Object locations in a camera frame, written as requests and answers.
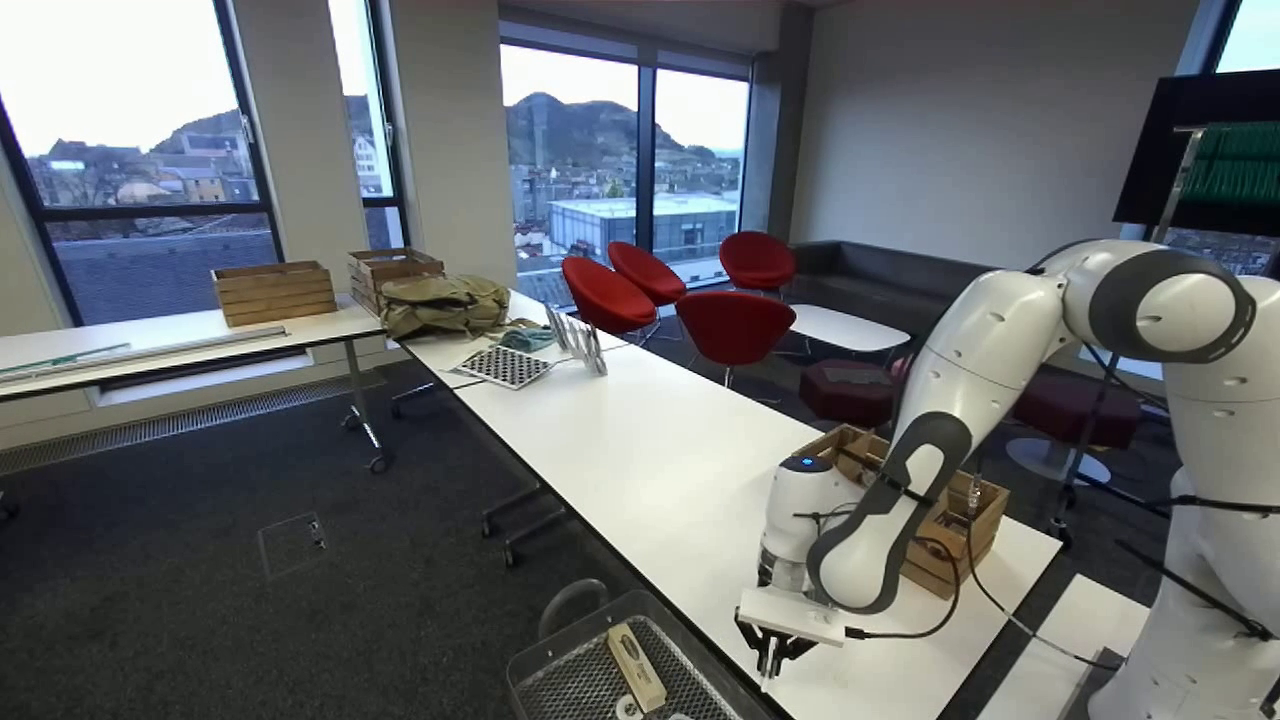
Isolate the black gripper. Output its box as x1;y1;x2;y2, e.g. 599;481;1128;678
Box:
747;624;821;685

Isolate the flat cardboard box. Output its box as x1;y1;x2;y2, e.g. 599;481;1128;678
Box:
208;257;338;332

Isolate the red tub chair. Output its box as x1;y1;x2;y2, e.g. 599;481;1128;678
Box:
717;229;798;300
605;236;692;310
672;284;798;385
557;253;661;342

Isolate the teal flat object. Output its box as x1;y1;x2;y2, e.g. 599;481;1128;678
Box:
497;317;560;358

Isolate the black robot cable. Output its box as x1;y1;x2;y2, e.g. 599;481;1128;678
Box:
840;525;1115;678

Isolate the tan white oblong object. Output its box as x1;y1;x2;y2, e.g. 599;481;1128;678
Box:
605;620;672;720

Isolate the white coffee table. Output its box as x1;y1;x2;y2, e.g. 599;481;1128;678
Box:
783;300;916;361

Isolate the slatted wooden crate with items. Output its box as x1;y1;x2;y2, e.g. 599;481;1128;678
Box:
796;422;1014;600

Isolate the dark wooden crate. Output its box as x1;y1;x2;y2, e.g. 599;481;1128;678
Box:
345;243;448;317

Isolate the black monitor screen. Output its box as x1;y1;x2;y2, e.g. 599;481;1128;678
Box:
1111;70;1280;243

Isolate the black wire mesh basket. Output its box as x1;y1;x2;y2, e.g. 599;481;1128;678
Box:
501;577;783;720

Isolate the dark grey sofa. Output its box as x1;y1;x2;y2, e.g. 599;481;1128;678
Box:
783;236;1054;354

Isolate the white folding side table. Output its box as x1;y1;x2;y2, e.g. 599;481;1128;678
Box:
0;300;398;481

